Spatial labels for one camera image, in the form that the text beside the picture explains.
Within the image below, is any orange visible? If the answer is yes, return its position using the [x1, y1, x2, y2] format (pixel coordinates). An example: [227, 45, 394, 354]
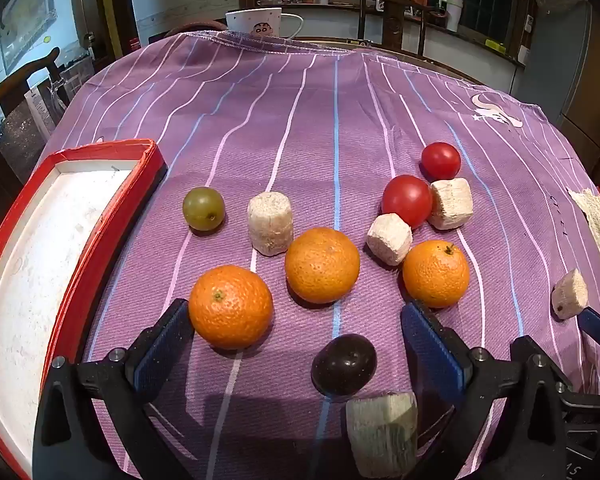
[188, 265, 274, 351]
[402, 240, 471, 309]
[284, 227, 361, 305]

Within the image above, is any red tray with white inside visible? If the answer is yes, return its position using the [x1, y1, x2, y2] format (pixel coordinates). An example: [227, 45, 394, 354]
[0, 139, 168, 478]

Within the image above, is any red tomato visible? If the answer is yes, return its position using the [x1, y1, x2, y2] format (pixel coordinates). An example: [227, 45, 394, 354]
[381, 174, 434, 230]
[420, 142, 462, 181]

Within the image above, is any green grape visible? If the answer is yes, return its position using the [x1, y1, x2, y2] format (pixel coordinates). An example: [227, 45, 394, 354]
[182, 186, 226, 232]

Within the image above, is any grey refrigerator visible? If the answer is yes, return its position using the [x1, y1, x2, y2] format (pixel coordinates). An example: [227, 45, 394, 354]
[512, 0, 600, 161]

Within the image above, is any wooden chair back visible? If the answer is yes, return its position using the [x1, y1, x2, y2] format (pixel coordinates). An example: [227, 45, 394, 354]
[352, 0, 438, 56]

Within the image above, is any purple striped cloth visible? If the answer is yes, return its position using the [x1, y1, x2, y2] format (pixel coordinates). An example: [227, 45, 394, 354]
[45, 30, 600, 480]

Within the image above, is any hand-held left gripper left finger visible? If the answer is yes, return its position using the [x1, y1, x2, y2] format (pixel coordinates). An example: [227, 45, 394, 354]
[32, 298, 191, 480]

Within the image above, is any white cartoon print mug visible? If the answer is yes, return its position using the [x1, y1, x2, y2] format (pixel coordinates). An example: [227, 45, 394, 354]
[225, 7, 305, 40]

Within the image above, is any dark purple plum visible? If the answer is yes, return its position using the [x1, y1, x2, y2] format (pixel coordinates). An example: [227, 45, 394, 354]
[311, 333, 378, 397]

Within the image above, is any peeled sugarcane piece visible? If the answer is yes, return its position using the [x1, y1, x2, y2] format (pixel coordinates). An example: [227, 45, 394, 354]
[247, 191, 295, 257]
[427, 177, 474, 231]
[366, 213, 414, 267]
[551, 268, 589, 321]
[345, 391, 420, 478]

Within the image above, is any white tumbler with straw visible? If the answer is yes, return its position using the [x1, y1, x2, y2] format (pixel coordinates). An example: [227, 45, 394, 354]
[439, 0, 465, 32]

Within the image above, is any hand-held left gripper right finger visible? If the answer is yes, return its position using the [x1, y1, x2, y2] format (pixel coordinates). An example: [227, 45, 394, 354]
[401, 301, 570, 480]

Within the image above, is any wooden chair with curved backrest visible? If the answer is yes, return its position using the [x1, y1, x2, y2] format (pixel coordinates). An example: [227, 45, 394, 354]
[0, 47, 61, 126]

